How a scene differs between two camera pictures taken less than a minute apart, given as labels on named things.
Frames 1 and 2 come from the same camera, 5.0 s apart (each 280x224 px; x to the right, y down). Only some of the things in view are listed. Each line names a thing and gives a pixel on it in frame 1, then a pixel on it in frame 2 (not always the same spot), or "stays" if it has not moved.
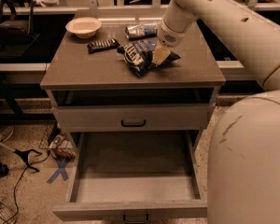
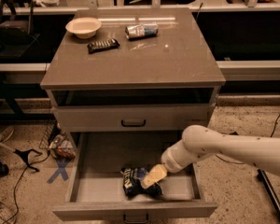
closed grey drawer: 133,118 stays
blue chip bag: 139,56 -> 133,188
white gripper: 168,36 -> 169,161
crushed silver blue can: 141,31 stays
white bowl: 83,27 stays
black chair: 13,33 stays
